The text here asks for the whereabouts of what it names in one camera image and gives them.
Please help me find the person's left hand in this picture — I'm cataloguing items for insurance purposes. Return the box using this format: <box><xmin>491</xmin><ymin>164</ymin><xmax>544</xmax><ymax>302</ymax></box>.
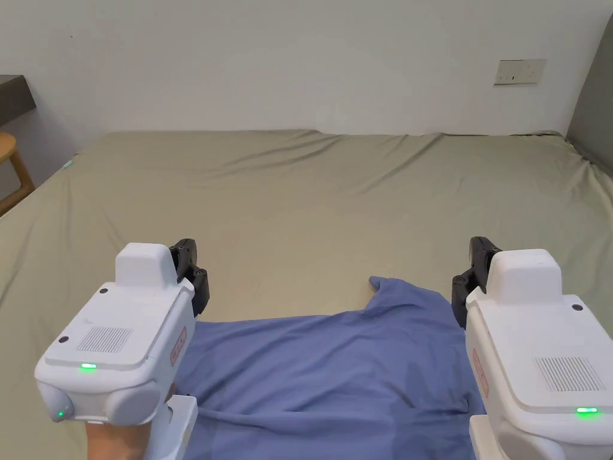
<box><xmin>85</xmin><ymin>413</ymin><xmax>173</xmax><ymax>460</ymax></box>

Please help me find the bed with pale green sheet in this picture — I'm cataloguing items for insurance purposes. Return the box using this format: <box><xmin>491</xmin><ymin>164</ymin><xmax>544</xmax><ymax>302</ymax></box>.
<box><xmin>0</xmin><ymin>128</ymin><xmax>613</xmax><ymax>460</ymax></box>

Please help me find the dark grey shelf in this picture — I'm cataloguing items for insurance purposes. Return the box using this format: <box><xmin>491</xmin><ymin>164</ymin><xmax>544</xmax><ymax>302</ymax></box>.
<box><xmin>0</xmin><ymin>74</ymin><xmax>38</xmax><ymax>128</ymax></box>

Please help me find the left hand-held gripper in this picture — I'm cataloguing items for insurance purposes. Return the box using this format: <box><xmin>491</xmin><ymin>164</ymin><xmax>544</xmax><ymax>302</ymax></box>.
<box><xmin>34</xmin><ymin>237</ymin><xmax>211</xmax><ymax>460</ymax></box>

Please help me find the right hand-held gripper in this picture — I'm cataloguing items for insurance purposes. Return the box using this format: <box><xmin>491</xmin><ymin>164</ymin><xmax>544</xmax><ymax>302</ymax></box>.
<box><xmin>451</xmin><ymin>236</ymin><xmax>613</xmax><ymax>460</ymax></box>

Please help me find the grey padded headboard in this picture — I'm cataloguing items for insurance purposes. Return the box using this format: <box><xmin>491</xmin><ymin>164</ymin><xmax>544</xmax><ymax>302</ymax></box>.
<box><xmin>565</xmin><ymin>17</ymin><xmax>613</xmax><ymax>165</ymax></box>

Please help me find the wooden chair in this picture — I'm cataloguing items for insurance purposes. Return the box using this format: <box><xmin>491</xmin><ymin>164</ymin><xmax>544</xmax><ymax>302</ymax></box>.
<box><xmin>0</xmin><ymin>131</ymin><xmax>37</xmax><ymax>217</ymax></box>

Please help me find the blue shirt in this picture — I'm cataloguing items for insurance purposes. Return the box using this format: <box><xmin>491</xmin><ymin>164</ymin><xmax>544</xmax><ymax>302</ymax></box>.
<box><xmin>173</xmin><ymin>275</ymin><xmax>488</xmax><ymax>460</ymax></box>

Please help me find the beige wall socket plate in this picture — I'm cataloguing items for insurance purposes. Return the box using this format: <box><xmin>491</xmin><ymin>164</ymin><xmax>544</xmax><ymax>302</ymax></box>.
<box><xmin>493</xmin><ymin>58</ymin><xmax>548</xmax><ymax>87</ymax></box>

